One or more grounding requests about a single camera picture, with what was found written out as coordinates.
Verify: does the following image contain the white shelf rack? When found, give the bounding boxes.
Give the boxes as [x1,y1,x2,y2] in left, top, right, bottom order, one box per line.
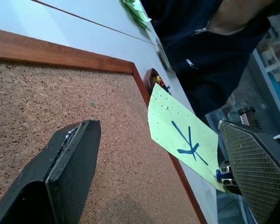
[260,46,280,83]

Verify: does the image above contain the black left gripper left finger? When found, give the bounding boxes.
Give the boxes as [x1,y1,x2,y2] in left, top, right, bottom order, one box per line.
[0,119,102,224]

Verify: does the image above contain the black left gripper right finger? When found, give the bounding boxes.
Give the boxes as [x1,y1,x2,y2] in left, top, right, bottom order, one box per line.
[217,120,280,224]

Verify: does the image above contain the person in dark jacket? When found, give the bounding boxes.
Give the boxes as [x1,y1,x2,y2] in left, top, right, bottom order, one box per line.
[140,0,280,123]

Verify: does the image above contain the black box device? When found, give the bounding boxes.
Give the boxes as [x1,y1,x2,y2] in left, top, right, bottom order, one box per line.
[237,105,264,130]

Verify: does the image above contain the green note with blue mark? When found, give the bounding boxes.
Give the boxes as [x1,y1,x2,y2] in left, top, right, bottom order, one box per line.
[147,83,227,193]

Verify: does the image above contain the cork board with wooden frame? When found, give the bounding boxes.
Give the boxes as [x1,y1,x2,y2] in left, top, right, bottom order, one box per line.
[0,27,208,224]

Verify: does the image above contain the stack of green notes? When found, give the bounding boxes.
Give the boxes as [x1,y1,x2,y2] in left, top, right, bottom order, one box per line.
[120,0,152,32]

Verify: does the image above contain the dark wooden tray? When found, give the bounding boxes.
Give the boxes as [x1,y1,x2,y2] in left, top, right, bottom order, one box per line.
[143,68,172,96]

